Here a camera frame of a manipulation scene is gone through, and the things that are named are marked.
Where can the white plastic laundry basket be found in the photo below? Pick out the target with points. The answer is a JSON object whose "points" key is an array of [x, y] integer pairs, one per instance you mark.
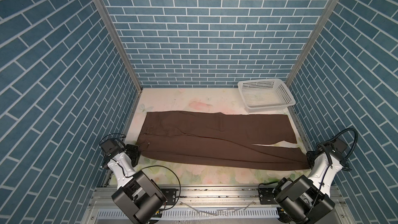
{"points": [[265, 95]]}

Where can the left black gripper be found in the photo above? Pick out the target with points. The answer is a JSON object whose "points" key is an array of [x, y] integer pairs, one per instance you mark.
{"points": [[132, 149]]}

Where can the aluminium corner post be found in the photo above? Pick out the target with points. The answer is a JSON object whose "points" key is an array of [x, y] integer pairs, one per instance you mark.
{"points": [[102, 11], [328, 10]]}

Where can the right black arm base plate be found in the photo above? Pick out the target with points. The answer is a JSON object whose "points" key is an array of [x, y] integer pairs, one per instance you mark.
{"points": [[266, 196]]}

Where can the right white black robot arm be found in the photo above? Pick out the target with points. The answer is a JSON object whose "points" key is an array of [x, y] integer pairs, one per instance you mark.
{"points": [[307, 199]]}

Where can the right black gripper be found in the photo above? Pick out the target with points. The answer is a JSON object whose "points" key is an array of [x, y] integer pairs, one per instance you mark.
{"points": [[311, 157]]}

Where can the left aluminium corner post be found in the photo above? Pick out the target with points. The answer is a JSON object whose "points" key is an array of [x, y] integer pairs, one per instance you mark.
{"points": [[102, 11]]}

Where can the white slotted cable duct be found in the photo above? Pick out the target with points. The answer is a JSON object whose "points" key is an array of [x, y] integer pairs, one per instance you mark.
{"points": [[217, 213]]}

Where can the aluminium front rail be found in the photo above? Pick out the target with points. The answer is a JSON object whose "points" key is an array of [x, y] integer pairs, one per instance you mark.
{"points": [[102, 210]]}

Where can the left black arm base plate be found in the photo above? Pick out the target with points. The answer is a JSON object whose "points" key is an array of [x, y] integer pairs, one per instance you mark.
{"points": [[171, 195]]}

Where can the brown trousers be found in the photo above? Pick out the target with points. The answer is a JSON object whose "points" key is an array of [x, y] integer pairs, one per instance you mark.
{"points": [[217, 139]]}

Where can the right aluminium corner post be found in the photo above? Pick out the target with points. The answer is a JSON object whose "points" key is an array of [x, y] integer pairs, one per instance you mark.
{"points": [[328, 10]]}

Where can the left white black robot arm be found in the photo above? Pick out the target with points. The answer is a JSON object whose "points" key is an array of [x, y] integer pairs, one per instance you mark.
{"points": [[137, 196]]}

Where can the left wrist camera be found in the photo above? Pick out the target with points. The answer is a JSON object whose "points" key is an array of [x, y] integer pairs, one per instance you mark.
{"points": [[111, 147]]}

